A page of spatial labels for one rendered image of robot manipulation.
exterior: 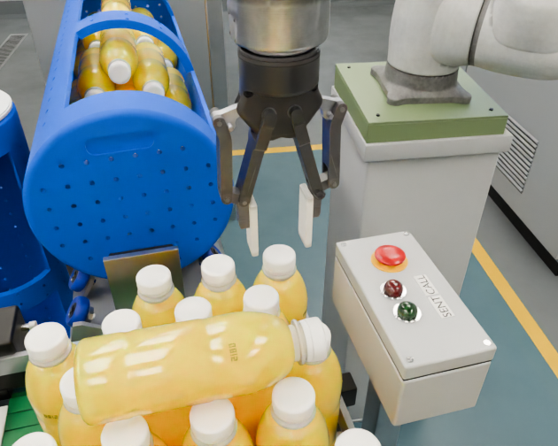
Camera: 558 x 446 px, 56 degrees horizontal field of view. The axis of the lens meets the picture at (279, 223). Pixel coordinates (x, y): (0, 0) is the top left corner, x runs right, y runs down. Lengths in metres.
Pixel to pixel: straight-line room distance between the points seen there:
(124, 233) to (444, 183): 0.72
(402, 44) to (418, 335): 0.73
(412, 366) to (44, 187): 0.50
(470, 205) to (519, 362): 0.94
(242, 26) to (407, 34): 0.71
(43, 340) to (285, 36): 0.37
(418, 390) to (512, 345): 1.59
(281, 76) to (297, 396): 0.28
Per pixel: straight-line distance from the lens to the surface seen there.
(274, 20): 0.45
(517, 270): 2.49
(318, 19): 0.47
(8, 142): 1.28
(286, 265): 0.62
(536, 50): 1.10
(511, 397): 2.00
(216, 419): 0.48
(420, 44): 1.15
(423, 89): 1.18
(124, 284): 0.77
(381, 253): 0.64
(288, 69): 0.47
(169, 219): 0.78
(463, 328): 0.59
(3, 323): 0.78
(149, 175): 0.74
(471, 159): 1.22
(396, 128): 1.11
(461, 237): 1.35
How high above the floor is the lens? 1.51
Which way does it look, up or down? 37 degrees down
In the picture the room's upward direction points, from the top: straight up
